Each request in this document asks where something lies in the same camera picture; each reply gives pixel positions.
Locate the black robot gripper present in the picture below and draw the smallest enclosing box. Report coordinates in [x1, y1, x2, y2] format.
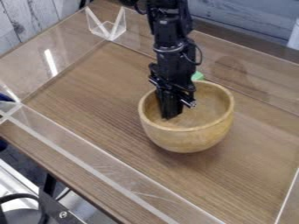
[148, 48, 198, 119]

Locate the green rectangular block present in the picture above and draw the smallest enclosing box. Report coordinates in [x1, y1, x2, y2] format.
[191, 71, 204, 81]

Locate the light wooden bowl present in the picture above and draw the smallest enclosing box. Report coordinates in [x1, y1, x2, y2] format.
[138, 80, 235, 153]

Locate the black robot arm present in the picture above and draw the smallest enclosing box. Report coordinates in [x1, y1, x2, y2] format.
[119, 0, 202, 119]

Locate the black table leg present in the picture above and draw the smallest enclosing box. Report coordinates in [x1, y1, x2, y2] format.
[43, 174, 57, 196]

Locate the clear acrylic tray enclosure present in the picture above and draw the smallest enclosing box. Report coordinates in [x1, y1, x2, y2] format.
[0, 3, 299, 224]

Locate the black metal bracket with screw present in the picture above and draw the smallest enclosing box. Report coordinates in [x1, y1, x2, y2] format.
[39, 191, 87, 224]

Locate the black cable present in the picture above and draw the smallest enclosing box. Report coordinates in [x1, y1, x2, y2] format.
[0, 192, 52, 224]

